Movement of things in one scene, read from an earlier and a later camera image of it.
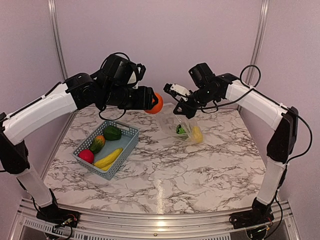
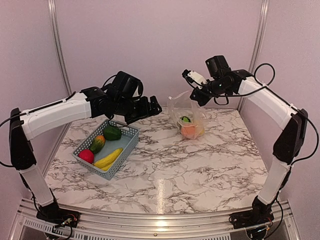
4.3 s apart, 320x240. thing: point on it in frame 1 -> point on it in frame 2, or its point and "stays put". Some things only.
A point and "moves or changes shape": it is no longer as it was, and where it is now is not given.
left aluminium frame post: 53,12 stays put
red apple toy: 87,155 stays put
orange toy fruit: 158,106 moves or changes shape
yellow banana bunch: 106,163 stays put
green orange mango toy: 97,144 stays put
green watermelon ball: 181,130 -> 185,119
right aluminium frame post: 264,14 stays put
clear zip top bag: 186,130 moves or changes shape
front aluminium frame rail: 103,226 stays put
